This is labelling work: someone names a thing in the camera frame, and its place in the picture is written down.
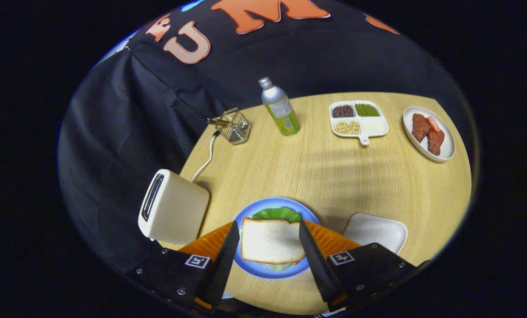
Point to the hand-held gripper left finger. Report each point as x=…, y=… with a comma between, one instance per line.
x=223, y=260

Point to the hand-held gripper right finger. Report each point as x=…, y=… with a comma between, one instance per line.
x=314, y=260

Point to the white toast bread slice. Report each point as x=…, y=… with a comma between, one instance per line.
x=270, y=240

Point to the green lettuce leaf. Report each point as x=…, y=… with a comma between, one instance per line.
x=276, y=214

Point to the blue round plate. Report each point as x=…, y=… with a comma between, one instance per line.
x=245, y=214

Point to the white rectangular plate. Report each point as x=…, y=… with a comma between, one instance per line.
x=374, y=229

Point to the cream toaster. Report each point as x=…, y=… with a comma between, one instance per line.
x=179, y=207

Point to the pile of yellow soybeans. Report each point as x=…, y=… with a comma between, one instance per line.
x=347, y=127

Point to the brown wooden utensil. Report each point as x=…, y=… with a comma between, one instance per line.
x=217, y=121

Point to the white divided dish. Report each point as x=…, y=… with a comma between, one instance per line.
x=374, y=127

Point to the pile of dark red beans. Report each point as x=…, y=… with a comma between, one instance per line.
x=343, y=111

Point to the green metal bottle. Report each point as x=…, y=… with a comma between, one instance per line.
x=281, y=110

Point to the pile of green beans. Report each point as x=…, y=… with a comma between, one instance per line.
x=367, y=110

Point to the small brown meat slice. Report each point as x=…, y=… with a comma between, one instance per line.
x=435, y=142

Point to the large brown meat slice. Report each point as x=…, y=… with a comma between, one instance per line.
x=420, y=128

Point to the white oval plate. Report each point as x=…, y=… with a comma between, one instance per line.
x=449, y=145

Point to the pink sausage piece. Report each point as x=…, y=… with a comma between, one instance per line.
x=433, y=123

